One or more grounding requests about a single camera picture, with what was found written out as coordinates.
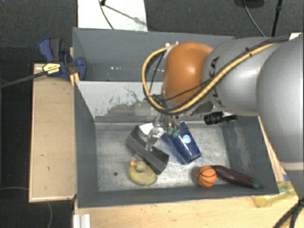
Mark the black cylinder on white bracket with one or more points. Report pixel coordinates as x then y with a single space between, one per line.
215 118

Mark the black angular block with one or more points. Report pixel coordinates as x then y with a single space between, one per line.
156 159

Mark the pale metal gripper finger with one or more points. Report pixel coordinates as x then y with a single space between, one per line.
158 133
149 140

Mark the pale wood flat board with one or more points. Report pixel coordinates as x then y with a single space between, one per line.
52 132

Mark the orange toy basketball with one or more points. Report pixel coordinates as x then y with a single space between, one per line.
206 176

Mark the dark blue box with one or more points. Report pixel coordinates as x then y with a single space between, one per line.
185 148

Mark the purple toy eggplant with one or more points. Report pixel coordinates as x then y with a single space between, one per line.
235 176

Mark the grey metal bin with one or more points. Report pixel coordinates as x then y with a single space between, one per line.
111 151

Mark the yellow rubber duck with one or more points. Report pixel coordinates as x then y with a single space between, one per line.
142 174

